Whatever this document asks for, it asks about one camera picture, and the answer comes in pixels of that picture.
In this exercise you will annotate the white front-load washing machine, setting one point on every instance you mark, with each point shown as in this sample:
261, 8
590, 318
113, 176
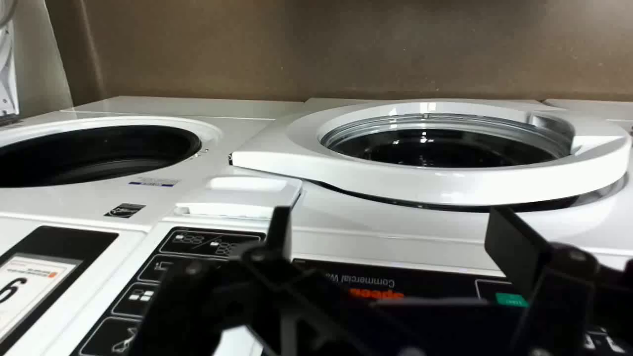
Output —
396, 227
594, 107

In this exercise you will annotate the white number nine card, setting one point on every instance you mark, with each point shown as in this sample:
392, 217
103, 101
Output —
32, 289

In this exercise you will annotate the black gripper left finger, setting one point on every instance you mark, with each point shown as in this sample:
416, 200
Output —
279, 229

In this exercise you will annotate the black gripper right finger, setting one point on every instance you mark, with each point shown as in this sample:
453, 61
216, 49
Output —
517, 249

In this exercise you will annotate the black washer display panel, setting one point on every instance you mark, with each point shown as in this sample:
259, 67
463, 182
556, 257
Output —
428, 279

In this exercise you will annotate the white washer numbered nine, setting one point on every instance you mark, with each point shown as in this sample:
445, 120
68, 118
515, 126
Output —
79, 198

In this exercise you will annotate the small black sticker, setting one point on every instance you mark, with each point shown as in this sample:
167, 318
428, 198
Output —
123, 209

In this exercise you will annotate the round white washer door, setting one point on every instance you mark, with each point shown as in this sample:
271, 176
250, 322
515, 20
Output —
447, 178
99, 150

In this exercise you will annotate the white detergent tray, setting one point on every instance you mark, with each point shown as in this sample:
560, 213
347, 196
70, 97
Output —
238, 198

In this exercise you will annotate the black card holder panel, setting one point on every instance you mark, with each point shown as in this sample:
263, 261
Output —
72, 239

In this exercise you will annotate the small blue sticker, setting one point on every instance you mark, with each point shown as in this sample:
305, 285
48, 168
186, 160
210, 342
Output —
153, 182

